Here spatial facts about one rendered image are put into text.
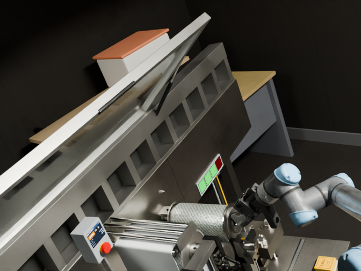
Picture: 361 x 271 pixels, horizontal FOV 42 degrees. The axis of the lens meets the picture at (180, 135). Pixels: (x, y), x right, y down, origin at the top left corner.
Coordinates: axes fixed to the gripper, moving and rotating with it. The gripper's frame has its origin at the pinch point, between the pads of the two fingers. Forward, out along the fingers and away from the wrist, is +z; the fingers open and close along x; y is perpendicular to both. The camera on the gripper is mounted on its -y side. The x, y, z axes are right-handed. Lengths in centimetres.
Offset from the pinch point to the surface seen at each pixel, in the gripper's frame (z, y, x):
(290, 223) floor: 126, -60, -140
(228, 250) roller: 7.9, -2.6, 6.5
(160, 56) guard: -47, 54, 10
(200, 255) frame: -16.9, 9.5, 33.3
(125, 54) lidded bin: 97, 114, -141
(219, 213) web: 2.3, 8.3, 0.3
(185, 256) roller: -2.8, 10.9, 27.4
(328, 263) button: 5.5, -39.1, -17.8
